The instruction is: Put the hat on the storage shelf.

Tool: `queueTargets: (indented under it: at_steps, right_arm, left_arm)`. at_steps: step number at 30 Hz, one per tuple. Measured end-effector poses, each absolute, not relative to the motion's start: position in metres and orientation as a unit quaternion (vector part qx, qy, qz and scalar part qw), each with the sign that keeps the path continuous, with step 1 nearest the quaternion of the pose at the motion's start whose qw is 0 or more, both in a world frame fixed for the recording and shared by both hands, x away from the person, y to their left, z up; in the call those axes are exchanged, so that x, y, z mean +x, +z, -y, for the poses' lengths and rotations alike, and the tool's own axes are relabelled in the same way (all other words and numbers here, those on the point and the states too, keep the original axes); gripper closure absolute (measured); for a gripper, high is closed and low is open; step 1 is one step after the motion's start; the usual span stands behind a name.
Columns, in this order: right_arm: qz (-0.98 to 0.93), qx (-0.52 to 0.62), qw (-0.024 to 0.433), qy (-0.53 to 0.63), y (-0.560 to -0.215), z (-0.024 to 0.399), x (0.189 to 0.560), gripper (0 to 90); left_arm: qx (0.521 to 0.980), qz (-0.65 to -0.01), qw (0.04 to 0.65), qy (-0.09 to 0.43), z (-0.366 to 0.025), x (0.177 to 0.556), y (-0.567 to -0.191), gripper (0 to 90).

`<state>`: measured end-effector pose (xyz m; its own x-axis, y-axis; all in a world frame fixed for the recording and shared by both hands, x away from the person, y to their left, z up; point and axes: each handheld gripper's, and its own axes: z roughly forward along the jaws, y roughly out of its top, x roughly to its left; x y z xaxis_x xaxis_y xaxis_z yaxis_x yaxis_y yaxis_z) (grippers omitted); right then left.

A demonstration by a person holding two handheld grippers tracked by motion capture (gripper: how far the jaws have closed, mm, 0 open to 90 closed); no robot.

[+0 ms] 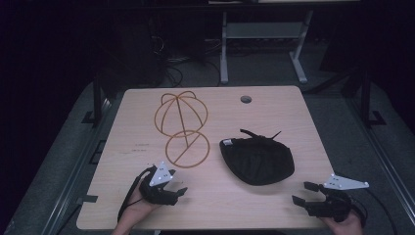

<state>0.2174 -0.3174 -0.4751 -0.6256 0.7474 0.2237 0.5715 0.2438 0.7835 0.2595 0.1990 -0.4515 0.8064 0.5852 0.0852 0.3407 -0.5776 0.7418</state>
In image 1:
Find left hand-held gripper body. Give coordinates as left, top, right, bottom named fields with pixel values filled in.
left=139, top=161, right=179, bottom=207

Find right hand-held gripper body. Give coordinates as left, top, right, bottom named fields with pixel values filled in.
left=305, top=173, right=371, bottom=224

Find black cap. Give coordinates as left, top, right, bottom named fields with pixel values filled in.
left=218, top=128, right=296, bottom=187

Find gold wire hat stand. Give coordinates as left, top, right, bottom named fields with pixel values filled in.
left=154, top=90, right=211, bottom=169

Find person's right hand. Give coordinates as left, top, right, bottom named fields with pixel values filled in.
left=320, top=211, right=364, bottom=235

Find person's left hand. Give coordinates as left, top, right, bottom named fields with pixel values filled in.
left=121, top=190, right=160, bottom=229

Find grey metal stand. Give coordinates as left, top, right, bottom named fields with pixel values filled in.
left=219, top=9, right=315, bottom=85

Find right hand-held gripper black cable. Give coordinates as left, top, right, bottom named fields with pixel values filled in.
left=350, top=188, right=399, bottom=235

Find grey metal floor rail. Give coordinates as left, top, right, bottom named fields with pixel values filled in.
left=40, top=97, right=123, bottom=235
left=346, top=97, right=415, bottom=226

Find black cables on floor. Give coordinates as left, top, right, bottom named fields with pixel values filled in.
left=150, top=33, right=223, bottom=88

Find black metal post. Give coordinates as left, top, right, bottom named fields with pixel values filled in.
left=81, top=72, right=113, bottom=126
left=357, top=67, right=388, bottom=129

